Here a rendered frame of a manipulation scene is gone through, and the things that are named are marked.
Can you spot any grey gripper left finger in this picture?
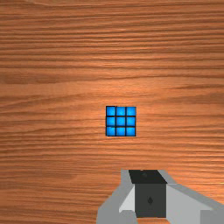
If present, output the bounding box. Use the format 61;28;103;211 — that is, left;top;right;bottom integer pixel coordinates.
96;169;151;224

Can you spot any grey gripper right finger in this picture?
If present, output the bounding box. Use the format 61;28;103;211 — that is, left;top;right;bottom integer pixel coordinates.
143;169;224;224

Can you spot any many-coloured puzzle cube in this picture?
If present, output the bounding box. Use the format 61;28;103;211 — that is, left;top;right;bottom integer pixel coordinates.
105;105;137;137

